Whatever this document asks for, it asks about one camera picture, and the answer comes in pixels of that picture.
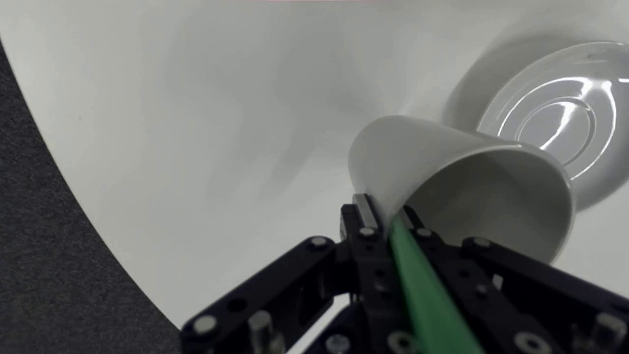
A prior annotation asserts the green straw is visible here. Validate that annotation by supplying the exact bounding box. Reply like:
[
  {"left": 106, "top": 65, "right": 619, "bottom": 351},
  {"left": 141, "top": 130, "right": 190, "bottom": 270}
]
[{"left": 387, "top": 213, "right": 487, "bottom": 354}]

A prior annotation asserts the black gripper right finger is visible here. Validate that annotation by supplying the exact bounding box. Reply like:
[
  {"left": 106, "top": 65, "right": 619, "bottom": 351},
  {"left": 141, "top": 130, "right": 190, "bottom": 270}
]
[{"left": 399, "top": 203, "right": 629, "bottom": 354}]

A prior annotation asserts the small white saucer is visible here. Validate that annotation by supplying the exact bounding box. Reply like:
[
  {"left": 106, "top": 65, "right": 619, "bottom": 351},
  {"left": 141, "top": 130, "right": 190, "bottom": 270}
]
[{"left": 475, "top": 40, "right": 629, "bottom": 185}]

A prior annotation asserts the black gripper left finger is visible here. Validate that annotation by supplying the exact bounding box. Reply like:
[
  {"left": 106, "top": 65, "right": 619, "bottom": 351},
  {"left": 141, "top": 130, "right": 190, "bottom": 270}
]
[{"left": 179, "top": 191, "right": 420, "bottom": 354}]

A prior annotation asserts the white mug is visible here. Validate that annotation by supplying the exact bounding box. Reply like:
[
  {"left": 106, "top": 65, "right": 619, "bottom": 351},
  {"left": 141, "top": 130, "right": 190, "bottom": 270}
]
[{"left": 346, "top": 115, "right": 576, "bottom": 266}]

